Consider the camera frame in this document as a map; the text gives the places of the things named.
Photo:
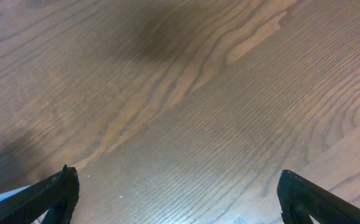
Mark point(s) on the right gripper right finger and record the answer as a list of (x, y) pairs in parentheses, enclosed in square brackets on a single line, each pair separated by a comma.
[(302, 201)]

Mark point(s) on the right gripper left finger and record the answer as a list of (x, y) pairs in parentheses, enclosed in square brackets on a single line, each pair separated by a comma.
[(53, 198)]

